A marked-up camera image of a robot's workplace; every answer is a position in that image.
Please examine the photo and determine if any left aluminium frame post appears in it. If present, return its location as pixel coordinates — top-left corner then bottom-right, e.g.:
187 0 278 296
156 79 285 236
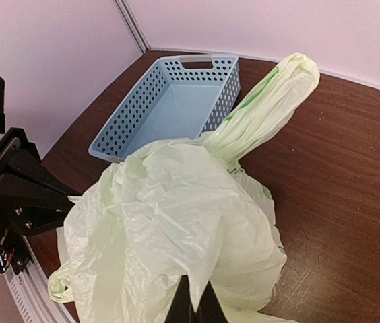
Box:
113 0 151 54

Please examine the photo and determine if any left circuit board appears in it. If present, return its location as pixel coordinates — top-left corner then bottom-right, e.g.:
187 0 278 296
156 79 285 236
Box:
0 249 22 275

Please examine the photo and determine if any light green plastic bag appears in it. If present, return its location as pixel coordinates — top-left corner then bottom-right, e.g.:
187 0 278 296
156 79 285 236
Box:
48 53 320 322

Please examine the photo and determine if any light blue perforated basket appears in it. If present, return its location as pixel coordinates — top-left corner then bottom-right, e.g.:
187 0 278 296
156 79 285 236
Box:
88 55 241 162

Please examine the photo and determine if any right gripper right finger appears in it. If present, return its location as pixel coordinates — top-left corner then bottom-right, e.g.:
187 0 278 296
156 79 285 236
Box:
193 282 228 323

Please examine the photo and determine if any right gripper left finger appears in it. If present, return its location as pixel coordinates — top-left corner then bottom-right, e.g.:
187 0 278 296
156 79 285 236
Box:
164 275 193 323

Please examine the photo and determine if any front aluminium rail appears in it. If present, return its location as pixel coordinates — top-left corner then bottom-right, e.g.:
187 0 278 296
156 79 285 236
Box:
4 237 76 323

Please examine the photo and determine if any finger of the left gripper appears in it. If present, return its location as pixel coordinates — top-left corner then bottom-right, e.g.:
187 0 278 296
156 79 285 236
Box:
0 146 80 202
6 197 74 236

